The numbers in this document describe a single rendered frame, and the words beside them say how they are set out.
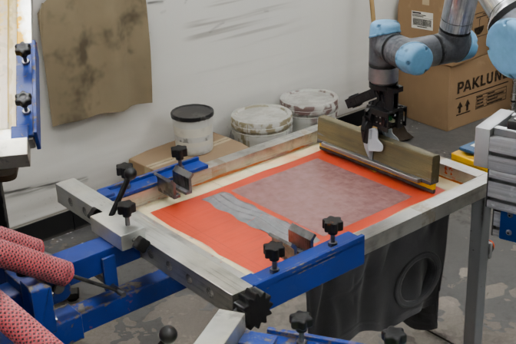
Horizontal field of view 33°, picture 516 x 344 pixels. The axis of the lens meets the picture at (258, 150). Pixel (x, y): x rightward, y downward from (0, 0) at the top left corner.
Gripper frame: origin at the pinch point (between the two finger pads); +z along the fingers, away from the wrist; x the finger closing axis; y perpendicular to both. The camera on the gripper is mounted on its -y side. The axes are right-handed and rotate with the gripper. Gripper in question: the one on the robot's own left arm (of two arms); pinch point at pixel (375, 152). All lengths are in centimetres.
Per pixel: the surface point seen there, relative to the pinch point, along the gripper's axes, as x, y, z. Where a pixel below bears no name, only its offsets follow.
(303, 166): -12.1, -14.5, 5.1
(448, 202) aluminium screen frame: -7.5, 30.2, 0.7
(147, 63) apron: 51, -191, 32
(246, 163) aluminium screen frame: -23.5, -24.4, 3.9
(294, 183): -21.1, -8.1, 4.8
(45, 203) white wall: -6, -197, 88
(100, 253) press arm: -84, 4, -5
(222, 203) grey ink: -42.7, -10.2, 4.0
